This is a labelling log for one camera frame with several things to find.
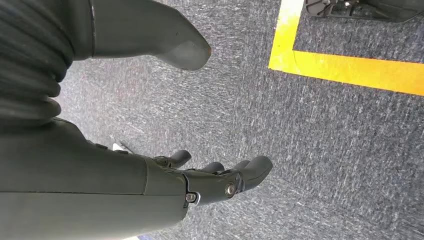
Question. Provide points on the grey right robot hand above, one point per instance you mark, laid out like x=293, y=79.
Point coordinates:
x=66, y=182

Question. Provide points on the yellow floor tape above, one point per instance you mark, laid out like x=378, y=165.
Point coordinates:
x=331, y=68

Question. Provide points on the black robot foot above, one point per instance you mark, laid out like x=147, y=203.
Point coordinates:
x=381, y=10

